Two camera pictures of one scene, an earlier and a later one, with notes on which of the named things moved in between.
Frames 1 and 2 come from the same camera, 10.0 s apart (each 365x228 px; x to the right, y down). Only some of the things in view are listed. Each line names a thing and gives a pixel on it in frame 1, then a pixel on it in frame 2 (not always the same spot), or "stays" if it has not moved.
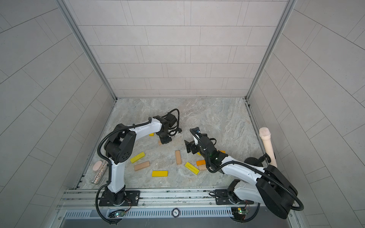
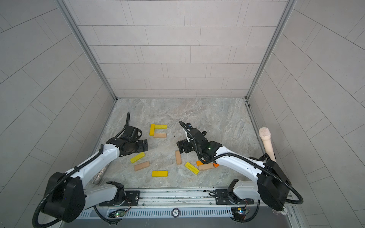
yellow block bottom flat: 159,173 stays
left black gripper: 165,141 -> 142,147
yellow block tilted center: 192,168 stays
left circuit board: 117,213 stays
